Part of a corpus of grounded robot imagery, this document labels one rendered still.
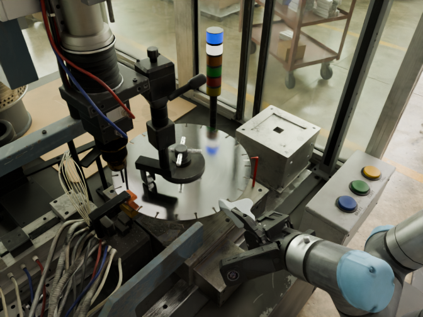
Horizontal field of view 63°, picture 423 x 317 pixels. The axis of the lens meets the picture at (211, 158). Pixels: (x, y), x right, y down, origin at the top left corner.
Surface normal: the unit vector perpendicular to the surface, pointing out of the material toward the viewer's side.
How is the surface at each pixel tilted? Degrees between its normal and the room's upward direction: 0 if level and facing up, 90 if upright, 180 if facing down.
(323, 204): 0
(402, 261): 89
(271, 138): 0
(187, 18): 90
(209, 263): 0
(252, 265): 63
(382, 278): 58
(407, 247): 82
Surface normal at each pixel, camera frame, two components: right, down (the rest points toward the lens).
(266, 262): 0.01, 0.27
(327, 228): -0.67, 0.49
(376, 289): 0.52, 0.07
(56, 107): 0.01, -0.74
